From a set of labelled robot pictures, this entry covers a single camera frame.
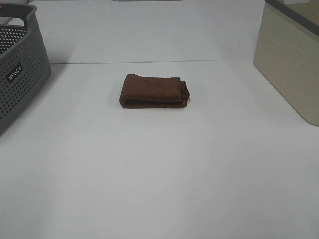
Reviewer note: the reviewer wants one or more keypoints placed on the brown towel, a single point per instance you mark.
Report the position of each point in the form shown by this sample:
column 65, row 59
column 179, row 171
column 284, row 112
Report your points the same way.
column 153, row 92

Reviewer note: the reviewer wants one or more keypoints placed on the grey perforated plastic basket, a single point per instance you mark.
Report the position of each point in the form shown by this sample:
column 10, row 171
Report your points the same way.
column 24, row 63

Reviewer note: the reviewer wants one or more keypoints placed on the beige plastic bin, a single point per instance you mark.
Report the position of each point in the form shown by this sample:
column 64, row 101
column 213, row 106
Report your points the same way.
column 287, row 53

